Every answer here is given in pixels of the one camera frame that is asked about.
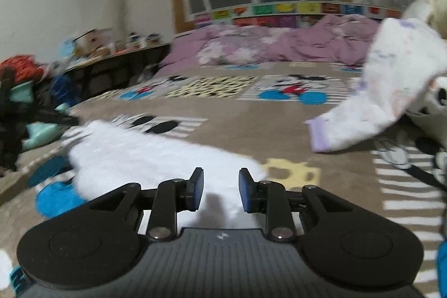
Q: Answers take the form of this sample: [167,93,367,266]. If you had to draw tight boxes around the white quilted jacket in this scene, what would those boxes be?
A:
[61,120,267,228]

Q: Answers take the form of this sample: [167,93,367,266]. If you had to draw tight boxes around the pile of pale clothes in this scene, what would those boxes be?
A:
[401,0,446,39]

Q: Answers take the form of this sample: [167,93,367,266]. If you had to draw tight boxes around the brown Mickey Mouse blanket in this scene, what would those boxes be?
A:
[1,63,446,297]

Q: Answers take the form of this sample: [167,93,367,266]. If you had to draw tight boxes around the dark wooden side table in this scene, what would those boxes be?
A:
[65,43,170,101]

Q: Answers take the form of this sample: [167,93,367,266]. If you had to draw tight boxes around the teal cartoon shirt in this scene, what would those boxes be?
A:
[10,82,80,151]

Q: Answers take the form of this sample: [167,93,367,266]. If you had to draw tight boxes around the blue denim garment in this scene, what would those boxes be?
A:
[50,75,77,107]

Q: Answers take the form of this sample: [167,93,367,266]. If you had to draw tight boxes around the purple floral duvet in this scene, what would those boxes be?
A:
[158,14,380,76]

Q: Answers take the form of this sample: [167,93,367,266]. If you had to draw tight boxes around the framed picture on table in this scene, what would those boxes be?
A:
[73,28,114,58]

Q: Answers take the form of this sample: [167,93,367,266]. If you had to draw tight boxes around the white panda plush garment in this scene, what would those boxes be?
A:
[405,76,446,185]

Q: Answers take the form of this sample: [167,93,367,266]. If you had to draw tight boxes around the colourful alphabet headboard mat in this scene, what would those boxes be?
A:
[192,1,402,29]

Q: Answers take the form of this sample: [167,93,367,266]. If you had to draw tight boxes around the red patterned cloth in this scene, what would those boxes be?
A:
[1,54,48,85]

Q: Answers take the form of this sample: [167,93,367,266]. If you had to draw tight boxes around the white floral pajama garment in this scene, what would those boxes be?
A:
[307,18,446,153]

